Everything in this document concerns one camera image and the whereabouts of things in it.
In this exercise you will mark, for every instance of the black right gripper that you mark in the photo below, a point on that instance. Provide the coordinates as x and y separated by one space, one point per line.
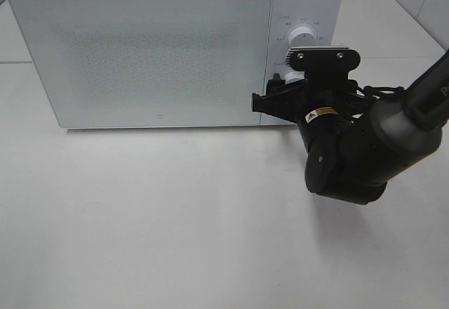
306 100

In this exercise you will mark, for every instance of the white microwave knob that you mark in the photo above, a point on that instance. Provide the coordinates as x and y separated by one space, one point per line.
293 76
302 35

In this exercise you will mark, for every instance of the white microwave door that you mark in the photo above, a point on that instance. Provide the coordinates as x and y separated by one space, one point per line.
148 63

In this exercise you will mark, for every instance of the white microwave oven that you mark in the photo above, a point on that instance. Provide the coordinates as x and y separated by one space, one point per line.
305 7

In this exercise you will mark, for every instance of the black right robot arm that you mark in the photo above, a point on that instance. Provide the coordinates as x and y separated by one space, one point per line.
357 138

